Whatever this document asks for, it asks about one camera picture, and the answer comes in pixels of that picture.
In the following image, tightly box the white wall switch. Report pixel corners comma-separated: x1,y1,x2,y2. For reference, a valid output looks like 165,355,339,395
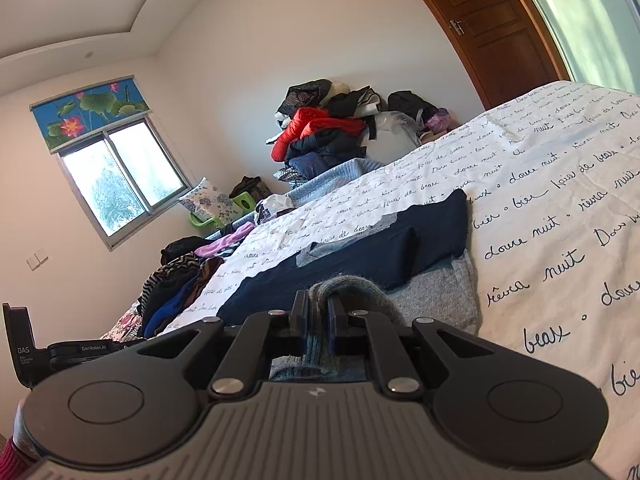
26,248,49,271

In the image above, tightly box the dark clothes pile on bed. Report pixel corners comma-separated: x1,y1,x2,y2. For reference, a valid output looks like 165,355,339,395
138,221,255,338

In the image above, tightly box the red jacket clothes heap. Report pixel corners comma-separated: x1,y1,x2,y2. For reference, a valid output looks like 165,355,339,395
266,79,454,188

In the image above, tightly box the floral pillow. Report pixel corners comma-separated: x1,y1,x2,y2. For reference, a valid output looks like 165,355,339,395
178,178,243,224

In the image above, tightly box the sliding glass window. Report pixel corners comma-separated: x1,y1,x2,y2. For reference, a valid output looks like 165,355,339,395
58,115,191,250

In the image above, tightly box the green plastic stool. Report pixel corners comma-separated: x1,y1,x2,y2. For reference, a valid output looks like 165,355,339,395
189,192,256,229

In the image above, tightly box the white script-print bedspread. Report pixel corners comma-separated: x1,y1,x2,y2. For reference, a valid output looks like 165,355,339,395
176,81,639,479

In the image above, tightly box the light blue knit blanket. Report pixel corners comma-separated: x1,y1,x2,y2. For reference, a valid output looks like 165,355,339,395
204,156,386,241

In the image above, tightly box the grey navy knit sweater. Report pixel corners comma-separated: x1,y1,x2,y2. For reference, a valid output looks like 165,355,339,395
218,190,480,382

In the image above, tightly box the brown wooden door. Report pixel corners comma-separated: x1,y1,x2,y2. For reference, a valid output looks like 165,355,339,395
423,0,570,108

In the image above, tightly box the lotus print roller blind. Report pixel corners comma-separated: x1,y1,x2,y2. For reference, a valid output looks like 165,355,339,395
30,77,150,153

